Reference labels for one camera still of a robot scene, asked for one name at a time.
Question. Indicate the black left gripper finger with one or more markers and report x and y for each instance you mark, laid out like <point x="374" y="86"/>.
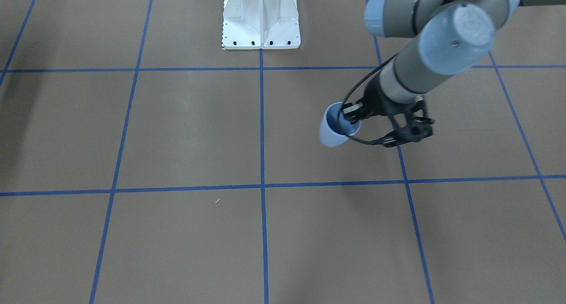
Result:
<point x="355" y="116"/>
<point x="351" y="108"/>

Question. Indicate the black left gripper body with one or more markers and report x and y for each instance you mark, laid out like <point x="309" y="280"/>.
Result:
<point x="374" y="104"/>

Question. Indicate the light blue plastic cup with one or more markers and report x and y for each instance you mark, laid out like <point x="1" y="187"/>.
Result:
<point x="334" y="129"/>

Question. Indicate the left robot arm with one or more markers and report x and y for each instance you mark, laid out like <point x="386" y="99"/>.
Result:
<point x="447" y="37"/>

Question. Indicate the brown paper table cover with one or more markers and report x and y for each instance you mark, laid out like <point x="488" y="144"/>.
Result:
<point x="143" y="164"/>

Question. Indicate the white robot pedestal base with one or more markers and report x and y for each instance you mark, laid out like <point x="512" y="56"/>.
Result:
<point x="260" y="24"/>

